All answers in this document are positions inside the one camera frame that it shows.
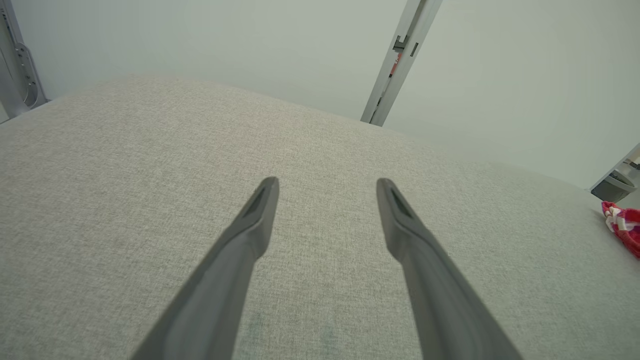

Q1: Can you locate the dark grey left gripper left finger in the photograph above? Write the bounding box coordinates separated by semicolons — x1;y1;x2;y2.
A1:
131;176;279;360

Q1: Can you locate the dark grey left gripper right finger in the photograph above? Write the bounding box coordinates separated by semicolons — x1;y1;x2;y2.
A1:
376;178;523;360

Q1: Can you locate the red jersey with white trim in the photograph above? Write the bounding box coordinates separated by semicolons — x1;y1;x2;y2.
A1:
601;201;640;258

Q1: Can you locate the dark grey waste bin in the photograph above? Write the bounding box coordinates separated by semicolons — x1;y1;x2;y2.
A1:
591;170;638;203

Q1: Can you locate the thin grey partition post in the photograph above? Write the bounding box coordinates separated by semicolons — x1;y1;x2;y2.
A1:
590;144;640;193

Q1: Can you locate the grey double partition post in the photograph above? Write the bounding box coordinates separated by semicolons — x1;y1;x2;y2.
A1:
360;0;443;127

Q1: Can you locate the grey metal bracket left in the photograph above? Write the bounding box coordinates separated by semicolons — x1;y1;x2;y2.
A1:
0;0;48;118

